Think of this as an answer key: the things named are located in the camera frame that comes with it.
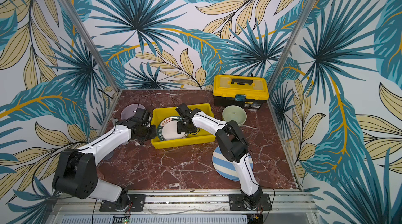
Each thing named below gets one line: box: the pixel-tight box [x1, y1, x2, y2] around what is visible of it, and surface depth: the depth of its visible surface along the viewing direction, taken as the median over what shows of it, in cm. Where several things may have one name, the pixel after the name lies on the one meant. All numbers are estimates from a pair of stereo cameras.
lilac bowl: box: [120, 103, 146, 121], surface depth 103 cm
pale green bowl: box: [221, 104, 248, 127], surface depth 105 cm
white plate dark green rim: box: [157, 116, 189, 142], surface depth 99 cm
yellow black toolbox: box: [212, 74, 270, 110], surface depth 102 cm
